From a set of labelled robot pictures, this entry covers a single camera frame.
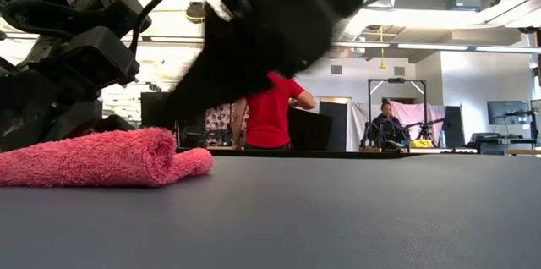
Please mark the black computer monitor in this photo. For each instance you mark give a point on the black computer monitor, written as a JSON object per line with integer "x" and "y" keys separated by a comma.
{"x": 507, "y": 112}

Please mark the black screen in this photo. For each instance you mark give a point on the black screen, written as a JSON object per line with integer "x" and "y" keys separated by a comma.
{"x": 150, "y": 108}

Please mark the white hanging sheet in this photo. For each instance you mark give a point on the white hanging sheet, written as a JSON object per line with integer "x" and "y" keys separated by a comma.
{"x": 416, "y": 112}

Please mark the dotted white cloth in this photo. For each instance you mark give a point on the dotted white cloth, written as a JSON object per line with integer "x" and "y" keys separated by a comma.
{"x": 217, "y": 123}

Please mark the black metal stand frame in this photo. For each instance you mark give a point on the black metal stand frame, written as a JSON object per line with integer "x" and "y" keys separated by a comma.
{"x": 397, "y": 80}

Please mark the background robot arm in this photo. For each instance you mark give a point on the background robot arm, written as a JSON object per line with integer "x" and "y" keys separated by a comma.
{"x": 422, "y": 127}

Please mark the yellow cloth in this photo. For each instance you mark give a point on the yellow cloth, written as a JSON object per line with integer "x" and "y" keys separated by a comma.
{"x": 420, "y": 144}

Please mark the silver ventilation duct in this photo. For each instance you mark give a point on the silver ventilation duct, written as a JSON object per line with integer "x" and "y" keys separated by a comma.
{"x": 372, "y": 2}

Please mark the wall air vent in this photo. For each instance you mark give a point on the wall air vent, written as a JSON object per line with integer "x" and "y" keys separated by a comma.
{"x": 399, "y": 71}
{"x": 336, "y": 69}

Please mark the black equipment box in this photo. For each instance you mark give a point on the black equipment box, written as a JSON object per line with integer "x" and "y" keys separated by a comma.
{"x": 486, "y": 142}

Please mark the person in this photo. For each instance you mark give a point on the person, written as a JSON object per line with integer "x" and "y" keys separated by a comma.
{"x": 386, "y": 110}
{"x": 268, "y": 112}

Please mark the black panel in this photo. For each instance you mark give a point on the black panel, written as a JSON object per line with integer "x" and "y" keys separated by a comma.
{"x": 336, "y": 125}
{"x": 453, "y": 125}
{"x": 308, "y": 131}

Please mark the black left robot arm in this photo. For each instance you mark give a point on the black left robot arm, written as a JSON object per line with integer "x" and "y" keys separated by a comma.
{"x": 25, "y": 15}

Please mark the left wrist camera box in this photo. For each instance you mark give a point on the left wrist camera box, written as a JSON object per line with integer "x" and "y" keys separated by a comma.
{"x": 101, "y": 57}

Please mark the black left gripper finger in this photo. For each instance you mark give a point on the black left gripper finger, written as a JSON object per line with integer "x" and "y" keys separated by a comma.
{"x": 114, "y": 124}

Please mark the water bottle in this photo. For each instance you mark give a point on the water bottle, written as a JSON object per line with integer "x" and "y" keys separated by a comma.
{"x": 441, "y": 138}

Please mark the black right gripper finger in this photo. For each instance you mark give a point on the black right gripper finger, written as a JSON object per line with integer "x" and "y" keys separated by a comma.
{"x": 211, "y": 91}

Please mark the long ceiling light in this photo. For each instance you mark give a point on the long ceiling light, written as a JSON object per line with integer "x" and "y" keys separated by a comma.
{"x": 433, "y": 47}
{"x": 175, "y": 39}
{"x": 361, "y": 45}
{"x": 507, "y": 49}

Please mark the pink terry towel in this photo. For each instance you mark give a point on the pink terry towel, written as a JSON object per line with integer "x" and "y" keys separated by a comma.
{"x": 105, "y": 159}

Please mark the black table frame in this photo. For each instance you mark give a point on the black table frame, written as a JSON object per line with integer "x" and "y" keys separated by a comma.
{"x": 296, "y": 153}

